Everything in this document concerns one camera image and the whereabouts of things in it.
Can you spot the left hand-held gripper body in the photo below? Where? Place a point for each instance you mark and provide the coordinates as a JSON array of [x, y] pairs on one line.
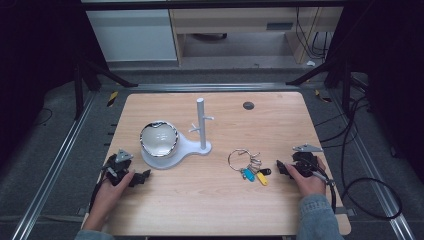
[[117, 166]]

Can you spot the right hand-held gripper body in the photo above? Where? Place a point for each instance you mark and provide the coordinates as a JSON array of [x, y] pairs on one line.
[[305, 161]]

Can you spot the key bunch with coloured tags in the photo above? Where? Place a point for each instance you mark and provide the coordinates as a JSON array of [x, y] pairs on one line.
[[251, 168]]

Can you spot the person's right hand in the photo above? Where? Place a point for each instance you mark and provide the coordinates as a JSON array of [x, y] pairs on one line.
[[308, 183]]

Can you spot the person's left hand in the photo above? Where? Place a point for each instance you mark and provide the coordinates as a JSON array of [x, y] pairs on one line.
[[111, 193]]

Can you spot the shiny silver bowl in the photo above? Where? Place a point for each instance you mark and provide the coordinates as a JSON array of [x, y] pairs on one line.
[[159, 138]]

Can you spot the yellow black tape strip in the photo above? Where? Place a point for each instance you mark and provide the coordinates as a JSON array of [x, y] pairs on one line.
[[321, 96], [112, 98]]

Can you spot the white key stand with pegs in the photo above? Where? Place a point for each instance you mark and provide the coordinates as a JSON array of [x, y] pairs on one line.
[[201, 133]]

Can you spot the black metal stand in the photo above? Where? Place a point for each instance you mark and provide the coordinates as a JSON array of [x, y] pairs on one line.
[[336, 75], [86, 76]]

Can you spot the small white floor object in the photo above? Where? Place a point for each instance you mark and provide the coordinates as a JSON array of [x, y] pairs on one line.
[[310, 63]]

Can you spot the white cabinet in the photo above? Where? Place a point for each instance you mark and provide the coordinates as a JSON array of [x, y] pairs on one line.
[[133, 35]]

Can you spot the light wooden desk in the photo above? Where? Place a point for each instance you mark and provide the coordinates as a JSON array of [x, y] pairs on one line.
[[233, 20]]

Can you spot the metal floor rail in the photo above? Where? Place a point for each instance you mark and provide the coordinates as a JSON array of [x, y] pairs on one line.
[[373, 173], [50, 176]]

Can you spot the metal cross rail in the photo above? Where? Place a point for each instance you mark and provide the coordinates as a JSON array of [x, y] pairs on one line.
[[213, 87]]

